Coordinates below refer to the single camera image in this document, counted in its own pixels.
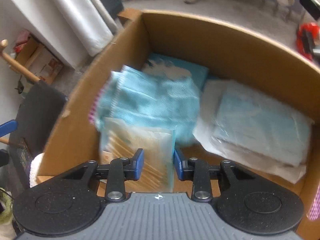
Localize bagged beige cloth pack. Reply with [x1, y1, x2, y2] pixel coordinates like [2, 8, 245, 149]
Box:
[99, 118, 176, 192]

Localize bagged blue face masks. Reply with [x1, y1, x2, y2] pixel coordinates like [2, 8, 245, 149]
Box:
[193, 80, 314, 184]

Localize teal knitted cloth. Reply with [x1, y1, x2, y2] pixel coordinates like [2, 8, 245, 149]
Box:
[94, 66, 200, 146]

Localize blue carton box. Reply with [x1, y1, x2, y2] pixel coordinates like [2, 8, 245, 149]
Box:
[142, 53, 209, 90]

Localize black chair seat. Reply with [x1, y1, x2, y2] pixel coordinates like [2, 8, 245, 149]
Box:
[9, 81, 67, 157]

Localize brown cardboard box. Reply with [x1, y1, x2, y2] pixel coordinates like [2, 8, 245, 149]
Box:
[36, 9, 320, 238]

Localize pink checkered tablecloth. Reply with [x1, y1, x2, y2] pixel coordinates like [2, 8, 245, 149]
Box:
[307, 184, 320, 221]

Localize grey curtain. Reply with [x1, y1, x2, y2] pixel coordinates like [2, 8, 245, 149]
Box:
[1, 0, 118, 68]

